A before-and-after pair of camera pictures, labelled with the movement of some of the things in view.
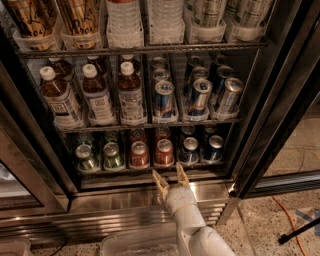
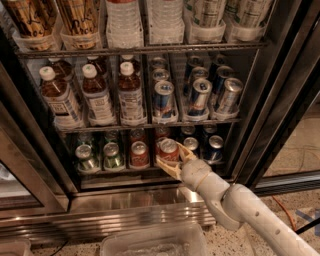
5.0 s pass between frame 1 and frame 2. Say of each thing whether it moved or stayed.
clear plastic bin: stayed
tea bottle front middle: stayed
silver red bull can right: stayed
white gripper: moved
